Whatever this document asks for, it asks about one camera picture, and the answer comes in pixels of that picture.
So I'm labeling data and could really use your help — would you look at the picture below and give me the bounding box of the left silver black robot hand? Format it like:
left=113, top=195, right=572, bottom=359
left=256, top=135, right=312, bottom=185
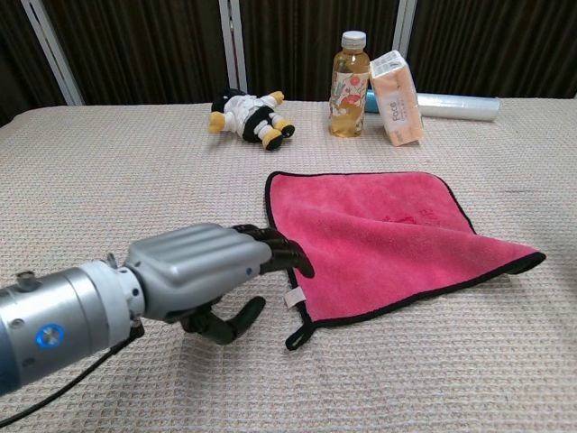
left=124, top=223, right=316, bottom=346

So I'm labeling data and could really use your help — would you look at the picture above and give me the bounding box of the yellow tea bottle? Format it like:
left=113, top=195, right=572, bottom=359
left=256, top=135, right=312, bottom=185
left=328, top=30, right=371, bottom=139

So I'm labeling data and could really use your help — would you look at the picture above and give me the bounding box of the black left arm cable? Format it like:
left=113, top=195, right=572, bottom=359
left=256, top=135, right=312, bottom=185
left=0, top=336, right=136, bottom=429

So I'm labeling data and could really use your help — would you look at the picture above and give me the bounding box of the pink and black cloth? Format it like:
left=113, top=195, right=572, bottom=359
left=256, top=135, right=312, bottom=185
left=264, top=170, right=546, bottom=352

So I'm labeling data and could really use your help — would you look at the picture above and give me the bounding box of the grey metal frame post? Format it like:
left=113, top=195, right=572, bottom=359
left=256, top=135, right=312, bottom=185
left=391, top=0, right=418, bottom=51
left=217, top=0, right=249, bottom=94
left=20, top=0, right=85, bottom=106

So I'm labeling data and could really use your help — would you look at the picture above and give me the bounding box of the clear plastic wrap roll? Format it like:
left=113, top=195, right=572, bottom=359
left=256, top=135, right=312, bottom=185
left=363, top=88, right=501, bottom=124

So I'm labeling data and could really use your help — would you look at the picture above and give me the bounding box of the black white plush doll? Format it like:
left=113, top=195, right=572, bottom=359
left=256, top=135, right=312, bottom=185
left=207, top=88, right=297, bottom=152

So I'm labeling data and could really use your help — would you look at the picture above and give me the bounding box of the dark pleated curtain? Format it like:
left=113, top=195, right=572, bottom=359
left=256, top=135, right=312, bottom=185
left=0, top=0, right=577, bottom=127

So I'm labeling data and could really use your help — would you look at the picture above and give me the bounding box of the cream woven tablecloth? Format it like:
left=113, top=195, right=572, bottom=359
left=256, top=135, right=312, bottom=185
left=0, top=97, right=577, bottom=433

